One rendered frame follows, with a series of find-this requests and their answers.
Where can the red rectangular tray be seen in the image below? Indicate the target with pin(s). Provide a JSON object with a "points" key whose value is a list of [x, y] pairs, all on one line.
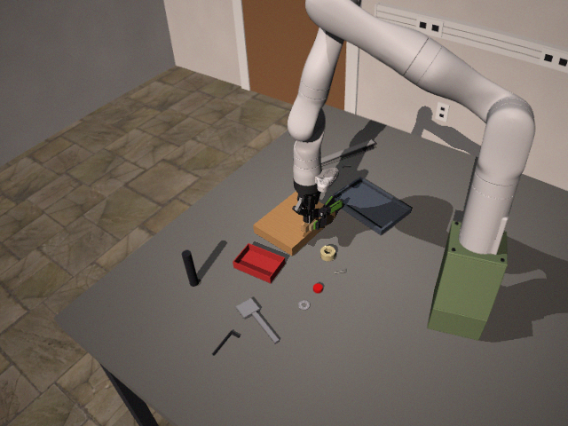
{"points": [[259, 263]]}

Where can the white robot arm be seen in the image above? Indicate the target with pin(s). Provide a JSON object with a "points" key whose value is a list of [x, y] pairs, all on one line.
{"points": [[509, 130]]}

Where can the cream ring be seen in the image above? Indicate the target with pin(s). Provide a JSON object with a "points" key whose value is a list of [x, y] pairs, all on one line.
{"points": [[327, 257]]}

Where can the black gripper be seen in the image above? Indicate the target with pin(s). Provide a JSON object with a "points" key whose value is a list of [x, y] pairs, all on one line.
{"points": [[308, 196]]}

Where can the light brown wooden board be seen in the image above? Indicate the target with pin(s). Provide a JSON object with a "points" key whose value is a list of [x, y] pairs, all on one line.
{"points": [[282, 226]]}

